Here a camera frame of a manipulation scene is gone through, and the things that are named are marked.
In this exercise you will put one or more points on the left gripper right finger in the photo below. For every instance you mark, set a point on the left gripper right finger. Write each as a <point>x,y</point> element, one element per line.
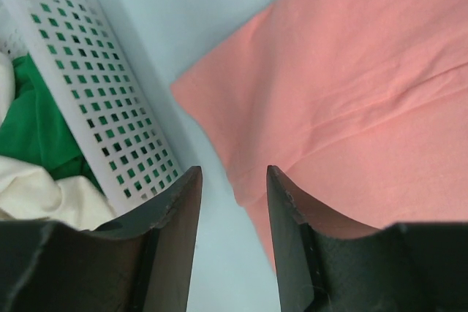
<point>295,218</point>

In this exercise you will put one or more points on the pink t shirt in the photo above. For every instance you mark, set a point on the pink t shirt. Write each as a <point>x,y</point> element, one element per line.
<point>362,103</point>

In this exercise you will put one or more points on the white perforated plastic basket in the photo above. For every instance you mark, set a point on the white perforated plastic basket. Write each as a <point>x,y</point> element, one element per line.
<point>80,59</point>

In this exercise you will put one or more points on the green t shirt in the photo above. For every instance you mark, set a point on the green t shirt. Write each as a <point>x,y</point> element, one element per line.
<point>79,109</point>

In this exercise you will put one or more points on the cream t shirt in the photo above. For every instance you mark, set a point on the cream t shirt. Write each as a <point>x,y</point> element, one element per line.
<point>44,174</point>

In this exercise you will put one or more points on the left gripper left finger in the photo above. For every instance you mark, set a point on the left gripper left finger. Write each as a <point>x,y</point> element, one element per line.
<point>168,224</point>

